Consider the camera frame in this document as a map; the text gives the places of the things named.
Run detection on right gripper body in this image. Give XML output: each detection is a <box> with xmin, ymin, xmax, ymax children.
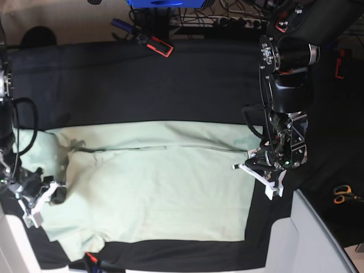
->
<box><xmin>2</xmin><ymin>167</ymin><xmax>50</xmax><ymax>202</ymax></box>

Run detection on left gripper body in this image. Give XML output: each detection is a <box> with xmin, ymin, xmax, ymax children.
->
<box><xmin>246</xmin><ymin>148</ymin><xmax>285</xmax><ymax>178</ymax></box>

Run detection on light green T-shirt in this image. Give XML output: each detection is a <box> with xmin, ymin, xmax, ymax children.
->
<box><xmin>21</xmin><ymin>121</ymin><xmax>259</xmax><ymax>261</ymax></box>

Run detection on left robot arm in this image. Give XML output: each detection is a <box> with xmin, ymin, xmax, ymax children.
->
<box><xmin>237</xmin><ymin>1</ymin><xmax>363</xmax><ymax>199</ymax></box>

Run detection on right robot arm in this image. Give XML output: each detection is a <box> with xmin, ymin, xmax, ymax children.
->
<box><xmin>1</xmin><ymin>28</ymin><xmax>67</xmax><ymax>228</ymax></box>

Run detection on white bin left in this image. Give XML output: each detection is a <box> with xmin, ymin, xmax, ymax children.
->
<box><xmin>1</xmin><ymin>207</ymin><xmax>42</xmax><ymax>273</ymax></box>

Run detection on blue red clamp bottom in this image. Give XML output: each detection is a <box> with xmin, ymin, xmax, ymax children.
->
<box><xmin>82</xmin><ymin>253</ymin><xmax>126</xmax><ymax>273</ymax></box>

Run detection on blue red clamp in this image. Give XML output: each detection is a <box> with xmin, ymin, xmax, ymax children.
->
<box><xmin>110</xmin><ymin>18</ymin><xmax>173</xmax><ymax>57</ymax></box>
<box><xmin>82</xmin><ymin>253</ymin><xmax>126</xmax><ymax>273</ymax></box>
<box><xmin>328</xmin><ymin>42</ymin><xmax>353</xmax><ymax>80</ymax></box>

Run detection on black table cloth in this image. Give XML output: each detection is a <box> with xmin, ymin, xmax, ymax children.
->
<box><xmin>9</xmin><ymin>40</ymin><xmax>363</xmax><ymax>272</ymax></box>

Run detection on blue red clamp right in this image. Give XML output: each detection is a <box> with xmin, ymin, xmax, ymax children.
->
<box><xmin>328</xmin><ymin>42</ymin><xmax>353</xmax><ymax>80</ymax></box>

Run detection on black round stool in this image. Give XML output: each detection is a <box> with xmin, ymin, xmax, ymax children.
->
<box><xmin>19</xmin><ymin>26</ymin><xmax>57</xmax><ymax>48</ymax></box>

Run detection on white power strip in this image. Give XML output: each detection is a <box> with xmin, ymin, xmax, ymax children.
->
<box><xmin>169</xmin><ymin>15</ymin><xmax>262</xmax><ymax>29</ymax></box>

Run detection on blue red clamp left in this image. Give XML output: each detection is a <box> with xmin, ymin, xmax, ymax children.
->
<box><xmin>110</xmin><ymin>18</ymin><xmax>173</xmax><ymax>57</ymax></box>

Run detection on blue box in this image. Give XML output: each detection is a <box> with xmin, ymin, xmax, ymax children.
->
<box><xmin>126</xmin><ymin>0</ymin><xmax>204</xmax><ymax>9</ymax></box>

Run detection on orange handled scissors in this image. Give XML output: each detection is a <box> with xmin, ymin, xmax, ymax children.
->
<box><xmin>333</xmin><ymin>184</ymin><xmax>363</xmax><ymax>205</ymax></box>

